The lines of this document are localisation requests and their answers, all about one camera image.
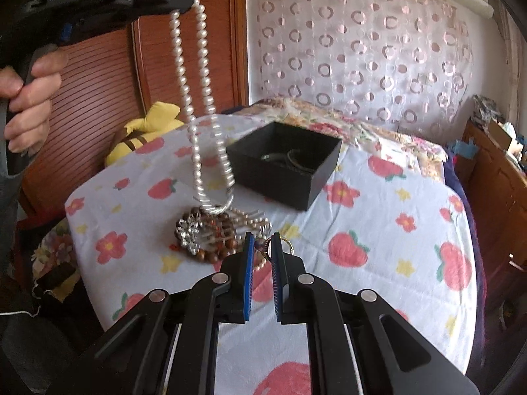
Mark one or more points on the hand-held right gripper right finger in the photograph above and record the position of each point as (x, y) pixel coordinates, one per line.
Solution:
(277, 273)

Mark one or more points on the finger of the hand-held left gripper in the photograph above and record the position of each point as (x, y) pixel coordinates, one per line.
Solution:
(164, 0)

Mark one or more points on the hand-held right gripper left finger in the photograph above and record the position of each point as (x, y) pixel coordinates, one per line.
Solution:
(248, 272)

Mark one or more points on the black jewelry box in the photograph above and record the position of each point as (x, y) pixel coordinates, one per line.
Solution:
(284, 162)

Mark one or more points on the person's left hand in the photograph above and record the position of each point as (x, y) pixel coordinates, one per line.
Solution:
(29, 98)

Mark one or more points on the pile of hair pins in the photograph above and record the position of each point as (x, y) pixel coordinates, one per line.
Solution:
(247, 224)

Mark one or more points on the silver crystal brooch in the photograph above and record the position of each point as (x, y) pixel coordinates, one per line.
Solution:
(190, 230)

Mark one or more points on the wooden wardrobe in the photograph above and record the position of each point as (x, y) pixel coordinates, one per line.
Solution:
(136, 66)

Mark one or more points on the strawberry print blanket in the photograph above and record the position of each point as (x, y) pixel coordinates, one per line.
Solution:
(370, 230)

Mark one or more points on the silver bangle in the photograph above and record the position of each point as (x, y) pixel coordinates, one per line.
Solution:
(298, 160)

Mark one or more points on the yellow plush toy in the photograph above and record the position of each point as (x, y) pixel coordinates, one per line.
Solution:
(142, 131)

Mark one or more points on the circle pattern lace curtain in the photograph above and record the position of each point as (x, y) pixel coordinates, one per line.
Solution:
(362, 49)

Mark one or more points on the wooden side cabinet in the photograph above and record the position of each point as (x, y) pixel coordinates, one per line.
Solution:
(490, 189)

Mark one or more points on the cardboard box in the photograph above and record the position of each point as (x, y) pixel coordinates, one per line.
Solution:
(504, 135)

